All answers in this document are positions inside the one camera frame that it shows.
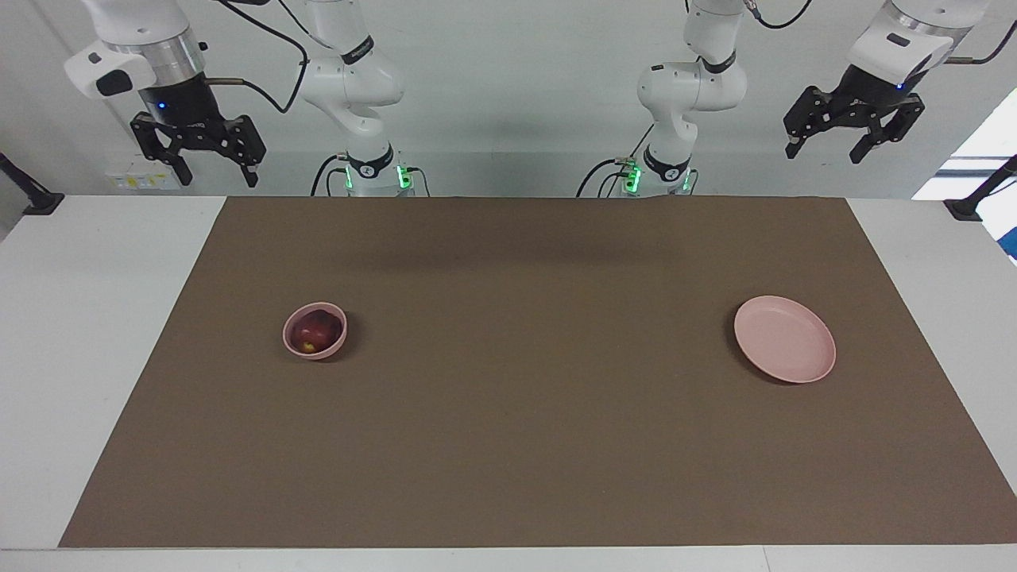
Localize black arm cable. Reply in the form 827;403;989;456
747;0;1017;66
208;0;311;114

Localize black clamp mount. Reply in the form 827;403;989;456
0;151;66;217
943;153;1017;222

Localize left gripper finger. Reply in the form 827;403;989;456
848;95;926;166
783;85;833;160

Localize black left base cables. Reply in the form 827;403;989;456
577;157;638;198

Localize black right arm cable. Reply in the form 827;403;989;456
208;0;311;114

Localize pink plate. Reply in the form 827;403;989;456
733;296;837;385

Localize black base cables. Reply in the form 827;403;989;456
310;153;431;198
577;157;638;198

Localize brown table mat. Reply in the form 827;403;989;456
58;196;1017;549

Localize black right base cables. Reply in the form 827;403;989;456
310;153;431;198

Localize red apple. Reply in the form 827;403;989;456
289;310;344;355

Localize white wall socket box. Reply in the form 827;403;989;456
103;153;182;191

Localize pink bowl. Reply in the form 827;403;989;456
282;301;348;361

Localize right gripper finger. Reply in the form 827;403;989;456
228;114;268;190
130;112;194;188

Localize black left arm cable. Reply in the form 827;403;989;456
747;0;1017;66

